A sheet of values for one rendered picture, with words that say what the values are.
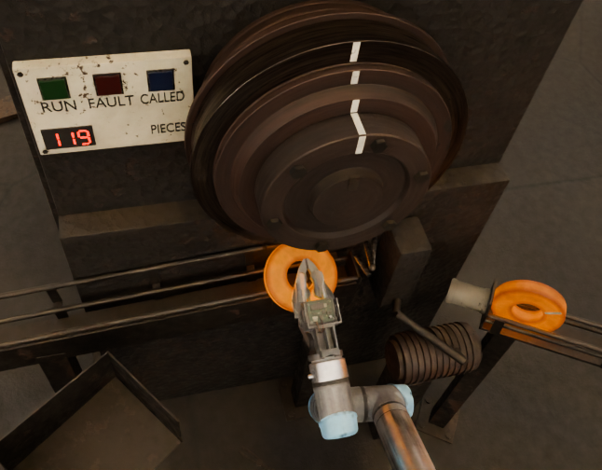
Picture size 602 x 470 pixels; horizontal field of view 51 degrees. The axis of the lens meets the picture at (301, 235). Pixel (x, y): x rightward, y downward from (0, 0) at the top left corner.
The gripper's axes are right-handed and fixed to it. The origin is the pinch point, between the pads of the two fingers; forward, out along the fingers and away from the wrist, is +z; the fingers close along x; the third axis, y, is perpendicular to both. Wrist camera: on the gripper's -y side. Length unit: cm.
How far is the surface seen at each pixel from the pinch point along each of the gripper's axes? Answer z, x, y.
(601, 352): -30, -60, 4
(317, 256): 1.4, -2.7, 0.3
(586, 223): 16, -137, -90
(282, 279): -2.1, 5.4, -0.1
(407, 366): -24.7, -23.5, -17.0
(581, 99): 80, -173, -117
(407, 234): 2.9, -23.1, 2.5
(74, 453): -29, 51, -6
